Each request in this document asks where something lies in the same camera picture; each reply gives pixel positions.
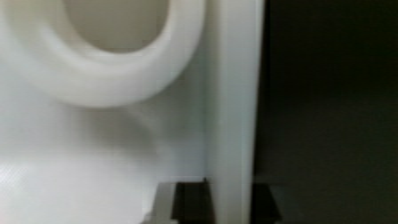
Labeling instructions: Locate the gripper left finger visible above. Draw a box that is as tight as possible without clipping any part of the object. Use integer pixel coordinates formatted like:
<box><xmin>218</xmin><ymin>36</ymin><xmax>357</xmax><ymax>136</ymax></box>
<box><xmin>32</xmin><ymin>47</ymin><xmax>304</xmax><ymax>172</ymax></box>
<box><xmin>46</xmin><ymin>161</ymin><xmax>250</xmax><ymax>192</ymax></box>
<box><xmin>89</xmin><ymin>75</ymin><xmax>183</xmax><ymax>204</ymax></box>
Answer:
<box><xmin>170</xmin><ymin>181</ymin><xmax>213</xmax><ymax>224</ymax></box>

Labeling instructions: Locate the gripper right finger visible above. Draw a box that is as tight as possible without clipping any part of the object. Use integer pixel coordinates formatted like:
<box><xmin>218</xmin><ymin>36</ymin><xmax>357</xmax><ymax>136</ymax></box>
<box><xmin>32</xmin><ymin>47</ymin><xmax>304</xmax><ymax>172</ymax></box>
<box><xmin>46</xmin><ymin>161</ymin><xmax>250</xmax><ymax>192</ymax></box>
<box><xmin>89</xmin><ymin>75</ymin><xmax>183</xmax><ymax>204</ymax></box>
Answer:
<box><xmin>250</xmin><ymin>184</ymin><xmax>281</xmax><ymax>224</ymax></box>

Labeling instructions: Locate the white square tabletop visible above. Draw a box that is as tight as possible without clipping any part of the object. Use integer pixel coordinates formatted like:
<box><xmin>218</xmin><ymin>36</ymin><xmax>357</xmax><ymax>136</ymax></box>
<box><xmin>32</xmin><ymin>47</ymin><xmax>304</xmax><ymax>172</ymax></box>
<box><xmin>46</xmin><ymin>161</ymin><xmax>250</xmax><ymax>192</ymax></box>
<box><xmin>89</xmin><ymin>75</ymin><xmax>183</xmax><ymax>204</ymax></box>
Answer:
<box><xmin>0</xmin><ymin>0</ymin><xmax>265</xmax><ymax>224</ymax></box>

